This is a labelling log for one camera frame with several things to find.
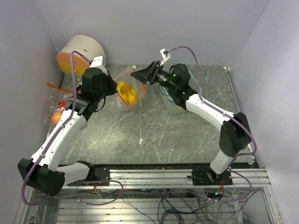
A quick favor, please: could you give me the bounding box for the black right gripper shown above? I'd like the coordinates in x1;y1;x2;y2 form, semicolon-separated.
131;61;178;92

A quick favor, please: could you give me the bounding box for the clear orange-zip bag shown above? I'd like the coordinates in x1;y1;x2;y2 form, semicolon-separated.
43;83;73;126
115;65;146;110

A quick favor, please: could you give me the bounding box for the yellow toy banana bunch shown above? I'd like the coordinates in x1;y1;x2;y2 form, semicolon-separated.
118;82;137;105

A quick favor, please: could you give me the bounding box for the red toy wax apple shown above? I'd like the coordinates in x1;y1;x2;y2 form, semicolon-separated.
58;101;67;108

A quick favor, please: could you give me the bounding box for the clear orange-zip top bag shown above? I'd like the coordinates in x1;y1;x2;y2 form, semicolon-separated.
43;83;73;126

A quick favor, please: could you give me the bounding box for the pink toy peach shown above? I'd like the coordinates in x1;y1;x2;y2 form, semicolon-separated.
51;112;63;125

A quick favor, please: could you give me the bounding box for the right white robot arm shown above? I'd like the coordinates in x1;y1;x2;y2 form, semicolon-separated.
130;61;251;185

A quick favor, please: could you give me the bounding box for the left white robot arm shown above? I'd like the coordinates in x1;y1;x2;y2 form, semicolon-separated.
18;68;117;196

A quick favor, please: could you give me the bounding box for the white cylinder with orange face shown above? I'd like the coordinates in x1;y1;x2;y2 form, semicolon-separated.
57;35;107;82

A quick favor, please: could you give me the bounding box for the white and blue plastic basket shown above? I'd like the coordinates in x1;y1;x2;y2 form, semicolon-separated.
157;60;201;115

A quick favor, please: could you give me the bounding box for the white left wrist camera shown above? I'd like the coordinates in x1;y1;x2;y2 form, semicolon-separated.
90;56;105;69

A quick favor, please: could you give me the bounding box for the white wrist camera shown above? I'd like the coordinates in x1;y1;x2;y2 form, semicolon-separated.
90;56;105;69
160;49;171;66

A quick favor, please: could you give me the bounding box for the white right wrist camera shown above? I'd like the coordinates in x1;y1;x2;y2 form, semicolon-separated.
160;49;171;66

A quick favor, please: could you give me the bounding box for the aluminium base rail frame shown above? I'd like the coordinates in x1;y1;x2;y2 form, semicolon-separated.
16;162;282;224

